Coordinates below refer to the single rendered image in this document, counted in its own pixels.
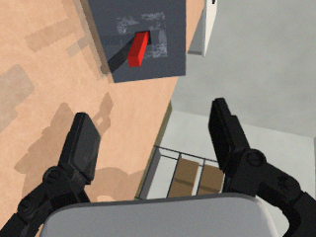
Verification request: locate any red rectangular peg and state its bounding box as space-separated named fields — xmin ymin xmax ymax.
xmin=127 ymin=32 xmax=149 ymax=67

